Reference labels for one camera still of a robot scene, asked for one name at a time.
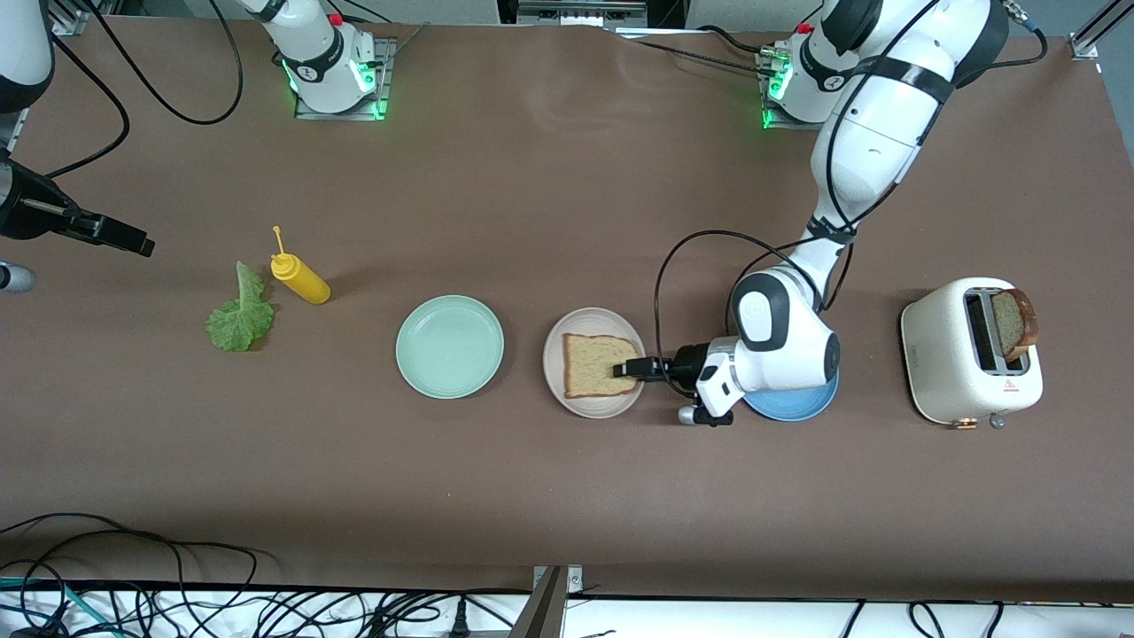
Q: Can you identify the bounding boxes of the yellow squeeze bottle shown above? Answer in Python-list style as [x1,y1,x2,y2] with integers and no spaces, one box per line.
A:
[270,225,332,306]

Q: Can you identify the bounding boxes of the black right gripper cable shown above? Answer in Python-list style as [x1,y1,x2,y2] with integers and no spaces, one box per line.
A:
[0,35,132,214]

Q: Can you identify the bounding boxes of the silver post foot bracket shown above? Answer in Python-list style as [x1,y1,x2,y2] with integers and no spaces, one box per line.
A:
[532,564,585,594]

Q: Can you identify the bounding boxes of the dark crust bread slice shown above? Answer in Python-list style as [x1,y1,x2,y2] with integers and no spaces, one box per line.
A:
[990,289,1040,362]

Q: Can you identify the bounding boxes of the blue plate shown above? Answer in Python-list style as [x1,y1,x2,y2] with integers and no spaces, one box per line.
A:
[741,354,841,423]

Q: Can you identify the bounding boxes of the grey aluminium camera post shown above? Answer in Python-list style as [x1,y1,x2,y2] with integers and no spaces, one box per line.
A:
[508,567,569,638]

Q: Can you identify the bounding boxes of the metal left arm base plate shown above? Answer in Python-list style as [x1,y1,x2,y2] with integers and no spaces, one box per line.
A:
[757,49,857,133]

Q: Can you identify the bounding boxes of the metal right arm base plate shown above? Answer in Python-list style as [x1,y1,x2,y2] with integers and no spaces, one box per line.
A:
[294,37,392,121]

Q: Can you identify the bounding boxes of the mint green plate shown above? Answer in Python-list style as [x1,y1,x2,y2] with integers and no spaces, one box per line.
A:
[395,294,506,401]

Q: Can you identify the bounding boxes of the beige plate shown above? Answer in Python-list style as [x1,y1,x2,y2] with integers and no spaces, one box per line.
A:
[542,307,648,419]

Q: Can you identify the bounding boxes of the green lettuce leaf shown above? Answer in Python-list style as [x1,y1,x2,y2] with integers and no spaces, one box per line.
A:
[206,261,277,353]

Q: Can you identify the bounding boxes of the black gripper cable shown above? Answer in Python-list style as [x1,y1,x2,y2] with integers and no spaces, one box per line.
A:
[0,35,132,214]
[654,0,1051,377]

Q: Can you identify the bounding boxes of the black base power cable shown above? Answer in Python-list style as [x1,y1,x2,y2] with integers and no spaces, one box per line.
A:
[610,25,773,77]

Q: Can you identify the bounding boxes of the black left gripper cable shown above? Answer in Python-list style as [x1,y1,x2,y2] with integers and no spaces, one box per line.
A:
[654,0,1051,377]

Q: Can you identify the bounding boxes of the thin black table cable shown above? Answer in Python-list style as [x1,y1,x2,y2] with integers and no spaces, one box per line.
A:
[0,512,260,612]

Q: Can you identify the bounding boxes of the silver aluminium frame strut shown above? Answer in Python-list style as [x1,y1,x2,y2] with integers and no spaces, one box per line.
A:
[53,0,120,36]
[1068,0,1134,61]

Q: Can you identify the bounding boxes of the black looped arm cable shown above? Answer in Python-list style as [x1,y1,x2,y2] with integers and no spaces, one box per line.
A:
[84,0,245,126]

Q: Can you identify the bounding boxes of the cream white toaster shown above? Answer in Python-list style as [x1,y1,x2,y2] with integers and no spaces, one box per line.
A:
[901,277,1045,432]

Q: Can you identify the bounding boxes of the brown table cover sheet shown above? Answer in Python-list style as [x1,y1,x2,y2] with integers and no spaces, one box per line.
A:
[0,16,1134,603]

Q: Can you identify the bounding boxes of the teal cable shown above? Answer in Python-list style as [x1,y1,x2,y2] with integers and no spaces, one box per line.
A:
[0,576,100,638]

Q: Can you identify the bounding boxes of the light wheat bread slice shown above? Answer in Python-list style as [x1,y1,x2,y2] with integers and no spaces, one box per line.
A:
[563,333,641,400]

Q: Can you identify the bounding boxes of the grey metal frame piece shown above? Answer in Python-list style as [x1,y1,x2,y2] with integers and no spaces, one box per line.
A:
[517,0,649,27]

